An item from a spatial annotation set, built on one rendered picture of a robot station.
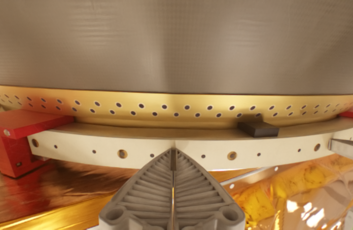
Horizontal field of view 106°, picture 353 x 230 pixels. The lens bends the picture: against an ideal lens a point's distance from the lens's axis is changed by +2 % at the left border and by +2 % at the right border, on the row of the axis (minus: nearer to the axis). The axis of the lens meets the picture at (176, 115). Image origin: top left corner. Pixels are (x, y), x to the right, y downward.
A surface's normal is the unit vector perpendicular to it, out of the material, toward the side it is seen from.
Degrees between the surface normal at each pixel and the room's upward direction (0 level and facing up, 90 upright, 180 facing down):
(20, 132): 90
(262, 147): 90
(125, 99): 62
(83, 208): 90
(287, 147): 90
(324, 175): 138
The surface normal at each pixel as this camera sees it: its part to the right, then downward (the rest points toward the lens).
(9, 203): 0.03, -0.96
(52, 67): -0.16, 0.68
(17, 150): 0.96, 0.11
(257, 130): 0.16, 0.27
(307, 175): 0.21, -0.39
